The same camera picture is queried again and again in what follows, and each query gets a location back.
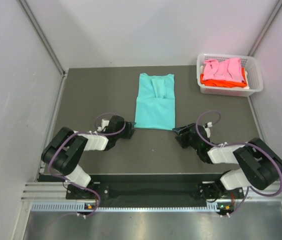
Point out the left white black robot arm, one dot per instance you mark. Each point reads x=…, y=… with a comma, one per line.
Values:
x=64, y=151

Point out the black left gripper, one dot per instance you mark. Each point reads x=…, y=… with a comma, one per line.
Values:
x=128, y=132

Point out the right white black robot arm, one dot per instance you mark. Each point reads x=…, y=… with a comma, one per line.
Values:
x=258, y=165

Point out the teal t shirt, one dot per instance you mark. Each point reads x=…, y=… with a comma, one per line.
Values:
x=156, y=102

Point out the aluminium frame rail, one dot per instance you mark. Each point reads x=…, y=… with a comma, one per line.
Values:
x=60, y=191

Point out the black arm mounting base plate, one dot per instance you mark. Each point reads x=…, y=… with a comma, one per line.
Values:
x=205, y=181

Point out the white t shirt in basket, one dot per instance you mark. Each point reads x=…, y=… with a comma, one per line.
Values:
x=245, y=76

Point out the grey slotted cable duct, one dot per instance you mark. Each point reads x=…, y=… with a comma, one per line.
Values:
x=84, y=207

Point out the white perforated plastic basket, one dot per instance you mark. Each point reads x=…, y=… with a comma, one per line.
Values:
x=250, y=64

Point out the orange t shirt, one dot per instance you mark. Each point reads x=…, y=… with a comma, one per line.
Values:
x=223, y=83

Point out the pink t shirt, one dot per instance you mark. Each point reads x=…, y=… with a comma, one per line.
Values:
x=229, y=70

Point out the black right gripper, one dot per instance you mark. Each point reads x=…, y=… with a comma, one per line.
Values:
x=182, y=139

